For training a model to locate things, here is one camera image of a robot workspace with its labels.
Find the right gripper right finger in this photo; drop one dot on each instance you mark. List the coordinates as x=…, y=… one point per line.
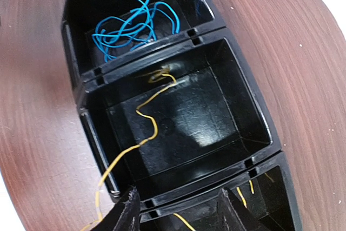
x=229, y=211

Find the black three-compartment bin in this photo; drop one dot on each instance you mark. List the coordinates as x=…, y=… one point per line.
x=170, y=106

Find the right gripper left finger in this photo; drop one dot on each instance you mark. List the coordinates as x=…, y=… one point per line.
x=124, y=216

